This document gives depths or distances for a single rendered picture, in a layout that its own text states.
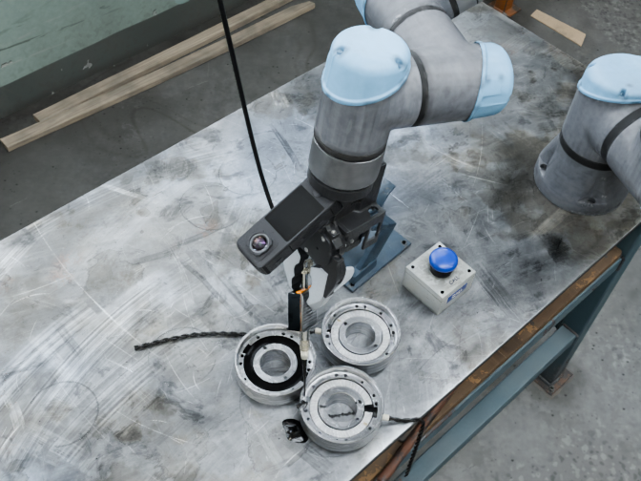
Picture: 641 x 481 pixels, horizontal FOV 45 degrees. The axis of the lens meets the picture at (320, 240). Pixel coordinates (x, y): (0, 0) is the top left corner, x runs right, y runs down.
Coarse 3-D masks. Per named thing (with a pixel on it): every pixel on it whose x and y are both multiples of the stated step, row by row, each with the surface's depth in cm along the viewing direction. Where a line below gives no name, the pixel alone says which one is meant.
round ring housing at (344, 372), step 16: (336, 368) 99; (352, 368) 98; (320, 384) 98; (368, 384) 99; (304, 400) 97; (320, 400) 97; (336, 400) 99; (352, 400) 98; (304, 416) 94; (320, 416) 96; (320, 432) 94; (368, 432) 93; (336, 448) 94; (352, 448) 94
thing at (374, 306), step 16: (336, 304) 104; (352, 304) 106; (368, 304) 106; (352, 320) 104; (368, 320) 104; (384, 320) 105; (320, 336) 103; (368, 336) 106; (400, 336) 102; (336, 352) 101; (352, 352) 102; (368, 352) 101; (384, 352) 101; (368, 368) 100
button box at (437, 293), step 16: (416, 272) 108; (432, 272) 107; (448, 272) 108; (464, 272) 108; (416, 288) 109; (432, 288) 106; (448, 288) 106; (464, 288) 109; (432, 304) 108; (448, 304) 109
